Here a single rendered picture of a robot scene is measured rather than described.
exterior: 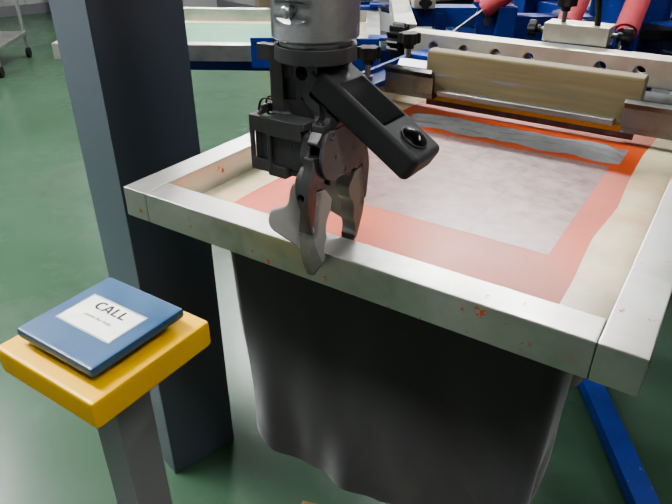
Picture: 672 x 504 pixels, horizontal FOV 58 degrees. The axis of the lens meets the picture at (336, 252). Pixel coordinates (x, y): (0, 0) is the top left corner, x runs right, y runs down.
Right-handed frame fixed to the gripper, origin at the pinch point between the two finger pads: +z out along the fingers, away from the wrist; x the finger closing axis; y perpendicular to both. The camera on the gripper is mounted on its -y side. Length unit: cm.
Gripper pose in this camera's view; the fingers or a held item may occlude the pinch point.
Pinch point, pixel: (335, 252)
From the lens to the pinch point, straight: 61.0
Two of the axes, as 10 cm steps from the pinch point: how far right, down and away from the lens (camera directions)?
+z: 0.0, 8.7, 5.0
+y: -8.4, -2.7, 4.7
